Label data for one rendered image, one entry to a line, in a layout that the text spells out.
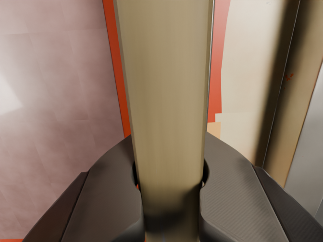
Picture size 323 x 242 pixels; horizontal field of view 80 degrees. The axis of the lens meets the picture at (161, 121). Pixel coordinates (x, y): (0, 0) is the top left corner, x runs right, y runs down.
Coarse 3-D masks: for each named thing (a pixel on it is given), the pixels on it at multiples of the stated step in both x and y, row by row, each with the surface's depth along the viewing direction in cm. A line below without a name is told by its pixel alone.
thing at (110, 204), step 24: (120, 144) 11; (96, 168) 9; (120, 168) 9; (96, 192) 8; (120, 192) 8; (72, 216) 7; (96, 216) 7; (120, 216) 7; (72, 240) 6; (96, 240) 6; (120, 240) 7; (144, 240) 8
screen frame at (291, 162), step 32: (320, 0) 12; (320, 32) 12; (288, 64) 15; (320, 64) 12; (288, 96) 16; (320, 96) 13; (288, 128) 16; (320, 128) 14; (288, 160) 16; (320, 160) 15; (288, 192) 17; (320, 192) 17
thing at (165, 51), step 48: (144, 0) 5; (192, 0) 5; (144, 48) 6; (192, 48) 6; (144, 96) 7; (192, 96) 6; (144, 144) 7; (192, 144) 7; (144, 192) 9; (192, 192) 8; (192, 240) 10
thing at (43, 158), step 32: (0, 128) 18; (32, 128) 18; (64, 128) 18; (96, 128) 18; (128, 128) 18; (0, 160) 20; (32, 160) 20; (64, 160) 20; (96, 160) 20; (0, 192) 22; (32, 192) 22; (0, 224) 25; (32, 224) 25
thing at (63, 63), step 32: (0, 0) 14; (32, 0) 14; (64, 0) 14; (96, 0) 14; (224, 0) 14; (0, 32) 15; (32, 32) 15; (64, 32) 15; (96, 32) 15; (224, 32) 15; (0, 64) 16; (32, 64) 16; (64, 64) 16; (96, 64) 16; (0, 96) 17; (32, 96) 17; (64, 96) 17; (96, 96) 17
